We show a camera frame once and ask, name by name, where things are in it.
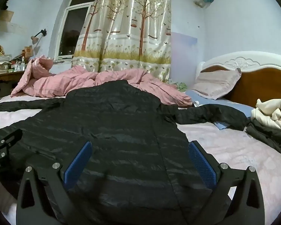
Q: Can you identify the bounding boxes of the dark folded garment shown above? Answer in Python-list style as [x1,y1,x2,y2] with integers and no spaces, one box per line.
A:
[245,119,281,153]

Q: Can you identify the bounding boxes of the cardboard box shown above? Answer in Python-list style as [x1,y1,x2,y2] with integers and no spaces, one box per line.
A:
[0,10,14,22]

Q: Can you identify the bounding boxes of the beige pillow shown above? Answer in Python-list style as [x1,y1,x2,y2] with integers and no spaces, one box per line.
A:
[192,68,242,100]

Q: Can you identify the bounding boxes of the wall mounted lamp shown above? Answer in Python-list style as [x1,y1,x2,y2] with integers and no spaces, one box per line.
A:
[31,29,47,45]

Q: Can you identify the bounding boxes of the tree print curtain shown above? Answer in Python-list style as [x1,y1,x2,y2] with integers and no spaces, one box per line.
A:
[72,0,171,82]

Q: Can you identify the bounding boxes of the window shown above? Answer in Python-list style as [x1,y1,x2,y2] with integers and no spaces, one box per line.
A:
[54,0,95,59]

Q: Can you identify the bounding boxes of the black puffer jacket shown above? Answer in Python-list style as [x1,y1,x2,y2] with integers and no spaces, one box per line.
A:
[0,80,247,224]

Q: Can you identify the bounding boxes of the cream folded garment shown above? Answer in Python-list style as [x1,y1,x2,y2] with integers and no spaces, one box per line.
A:
[251,99,281,130]

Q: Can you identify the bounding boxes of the cluttered wooden desk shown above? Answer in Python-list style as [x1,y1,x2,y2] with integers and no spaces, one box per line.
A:
[0,45,33,91]

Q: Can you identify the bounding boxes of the white and wood headboard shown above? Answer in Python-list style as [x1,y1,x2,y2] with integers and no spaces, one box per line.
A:
[196,51,281,107]

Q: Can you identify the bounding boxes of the pink plaid duvet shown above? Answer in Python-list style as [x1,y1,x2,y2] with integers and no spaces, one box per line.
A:
[10,55,192,108]

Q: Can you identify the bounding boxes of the green patterned cloth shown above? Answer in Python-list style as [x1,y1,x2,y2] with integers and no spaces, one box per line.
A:
[171,82,188,92]

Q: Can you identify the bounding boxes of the blue floral pillow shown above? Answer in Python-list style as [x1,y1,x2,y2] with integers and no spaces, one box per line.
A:
[185,90,253,118]

